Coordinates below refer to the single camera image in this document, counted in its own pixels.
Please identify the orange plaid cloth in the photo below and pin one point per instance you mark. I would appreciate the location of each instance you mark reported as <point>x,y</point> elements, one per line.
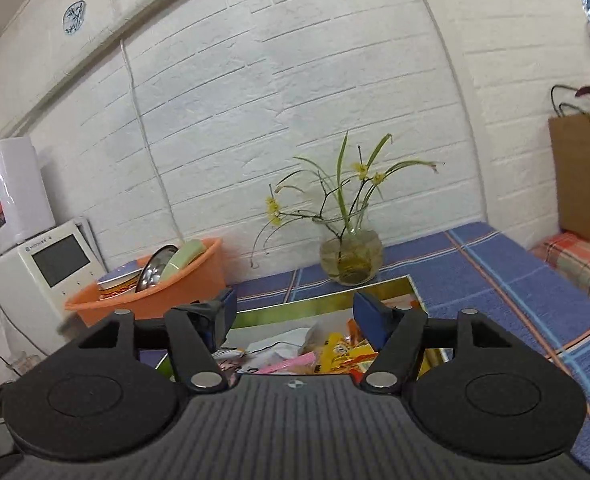
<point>575,265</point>

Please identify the blue checked tablecloth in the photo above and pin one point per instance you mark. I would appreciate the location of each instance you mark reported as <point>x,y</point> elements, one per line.
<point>475,280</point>

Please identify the round blue wall sticker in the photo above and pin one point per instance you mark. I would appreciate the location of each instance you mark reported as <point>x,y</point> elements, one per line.
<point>75,17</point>

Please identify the white snack packet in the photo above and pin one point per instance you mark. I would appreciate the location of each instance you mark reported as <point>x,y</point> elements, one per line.
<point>270,339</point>

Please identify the pale green plate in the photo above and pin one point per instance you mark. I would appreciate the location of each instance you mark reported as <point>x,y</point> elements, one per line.
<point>182,260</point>

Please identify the brown paper bag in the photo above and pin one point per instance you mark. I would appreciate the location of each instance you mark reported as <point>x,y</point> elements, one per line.
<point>585,175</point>

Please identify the yellow orange printed snack packet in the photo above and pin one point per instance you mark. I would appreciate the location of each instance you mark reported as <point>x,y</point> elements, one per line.
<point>340,355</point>

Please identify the white water purifier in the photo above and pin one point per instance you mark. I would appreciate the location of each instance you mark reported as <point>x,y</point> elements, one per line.
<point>20,190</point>

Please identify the orange plastic basin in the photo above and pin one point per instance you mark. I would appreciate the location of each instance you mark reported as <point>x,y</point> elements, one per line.
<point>140,305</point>

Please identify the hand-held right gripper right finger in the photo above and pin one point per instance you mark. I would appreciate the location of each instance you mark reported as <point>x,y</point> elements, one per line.
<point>367,312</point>

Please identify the metal plate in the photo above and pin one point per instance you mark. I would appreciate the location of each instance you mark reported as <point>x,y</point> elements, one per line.
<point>155,267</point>

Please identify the green cardboard box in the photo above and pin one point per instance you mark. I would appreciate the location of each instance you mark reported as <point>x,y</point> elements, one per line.
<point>285,312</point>

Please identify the white wall pipe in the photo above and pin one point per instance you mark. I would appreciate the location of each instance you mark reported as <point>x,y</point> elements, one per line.
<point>462,85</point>

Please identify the white countertop appliance with screen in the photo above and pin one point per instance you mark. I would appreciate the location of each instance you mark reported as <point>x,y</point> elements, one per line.
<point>20,300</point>

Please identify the yellow flowering plant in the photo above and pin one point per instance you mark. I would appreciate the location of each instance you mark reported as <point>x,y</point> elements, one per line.
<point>344,200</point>

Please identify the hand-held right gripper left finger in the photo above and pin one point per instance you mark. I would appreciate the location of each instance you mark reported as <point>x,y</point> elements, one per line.
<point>227,311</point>

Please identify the clear plastic snack bag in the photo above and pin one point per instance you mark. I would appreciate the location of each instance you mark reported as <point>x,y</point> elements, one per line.
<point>315,335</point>

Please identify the white flat panel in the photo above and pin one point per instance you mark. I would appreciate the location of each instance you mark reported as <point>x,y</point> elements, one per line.
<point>92,240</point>

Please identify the glass vase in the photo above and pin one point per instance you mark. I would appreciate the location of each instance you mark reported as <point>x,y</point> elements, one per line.
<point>350,255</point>

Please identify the pink snack packet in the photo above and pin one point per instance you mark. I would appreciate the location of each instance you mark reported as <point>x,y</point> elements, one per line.
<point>290,362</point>

